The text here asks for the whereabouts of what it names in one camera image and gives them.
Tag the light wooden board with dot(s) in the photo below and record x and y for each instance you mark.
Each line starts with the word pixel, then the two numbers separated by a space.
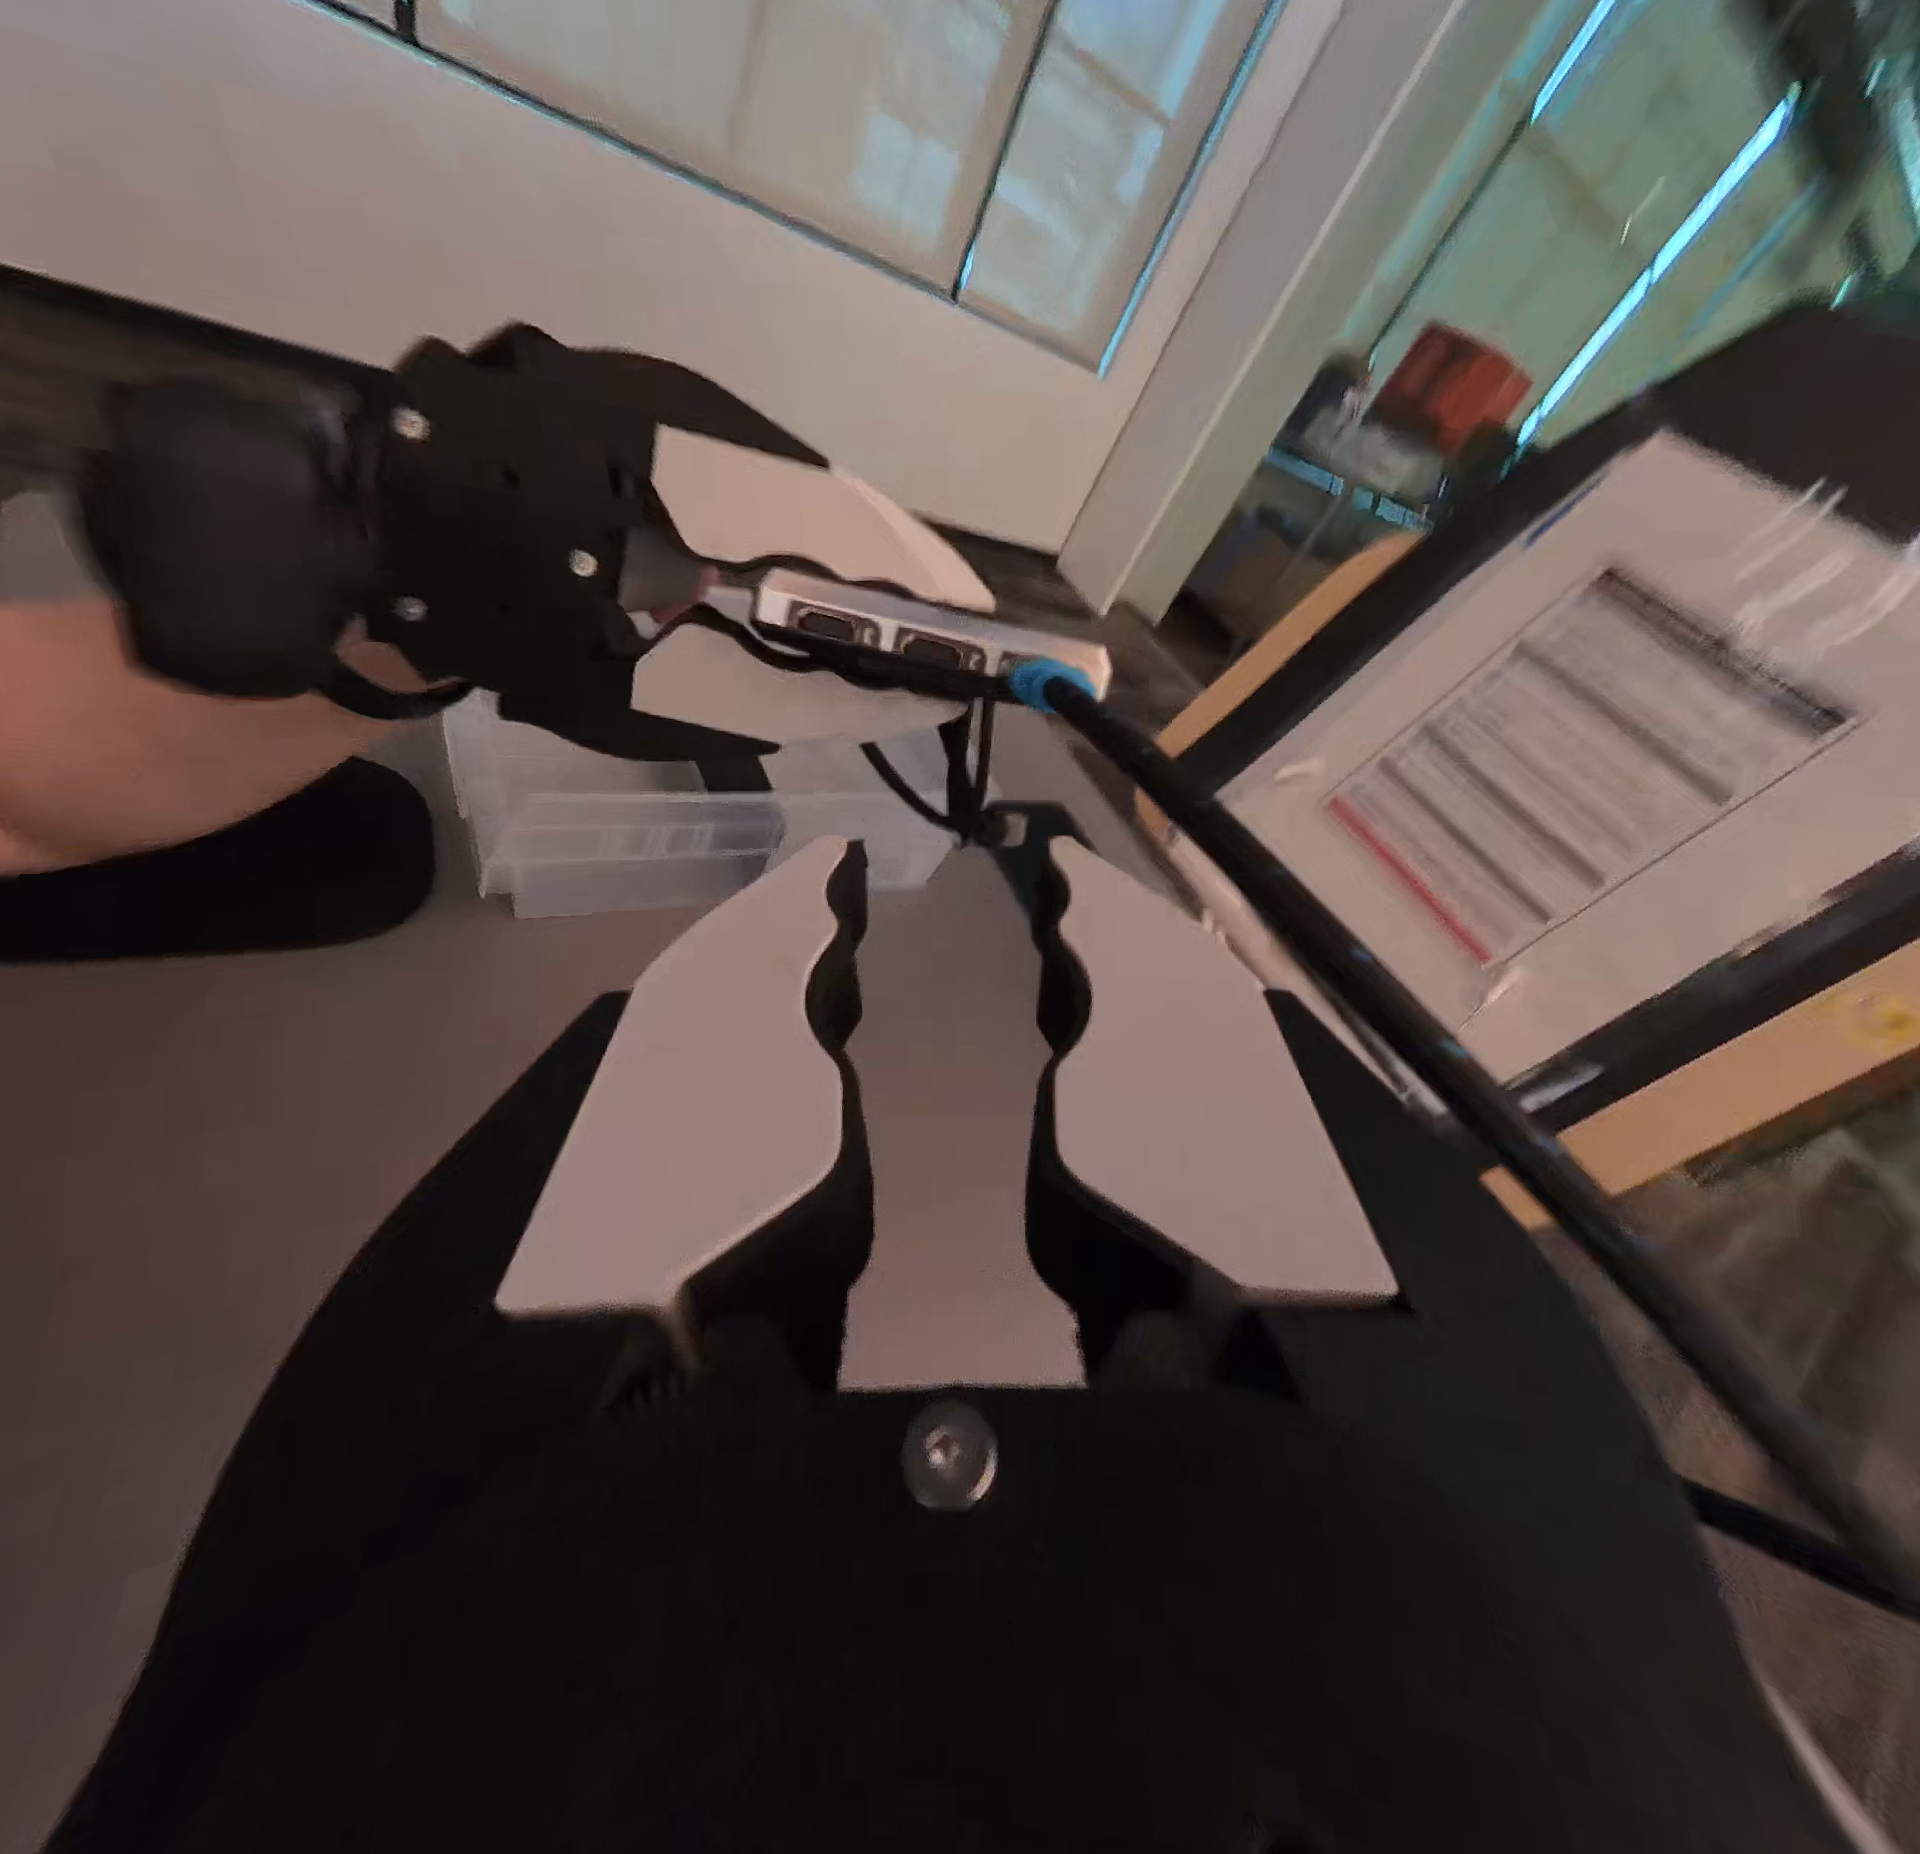
pixel 1725 1105

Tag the person's left forearm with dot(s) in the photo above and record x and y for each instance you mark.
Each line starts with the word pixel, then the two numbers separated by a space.
pixel 150 774

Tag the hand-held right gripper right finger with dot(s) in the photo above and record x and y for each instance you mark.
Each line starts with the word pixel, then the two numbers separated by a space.
pixel 1202 1121

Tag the red storage box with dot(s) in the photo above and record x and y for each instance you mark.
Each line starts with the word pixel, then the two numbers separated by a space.
pixel 1464 377

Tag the silver black hdmi switch box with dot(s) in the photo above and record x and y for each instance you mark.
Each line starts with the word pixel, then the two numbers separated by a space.
pixel 839 595

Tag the clear plastic bin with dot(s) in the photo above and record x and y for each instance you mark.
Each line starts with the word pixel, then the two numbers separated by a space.
pixel 600 835

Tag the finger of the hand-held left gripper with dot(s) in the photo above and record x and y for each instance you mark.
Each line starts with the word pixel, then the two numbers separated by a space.
pixel 811 520
pixel 750 707

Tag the glass window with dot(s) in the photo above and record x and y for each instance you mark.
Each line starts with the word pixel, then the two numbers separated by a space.
pixel 675 70

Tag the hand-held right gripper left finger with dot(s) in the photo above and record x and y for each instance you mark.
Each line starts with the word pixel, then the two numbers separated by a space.
pixel 690 1121

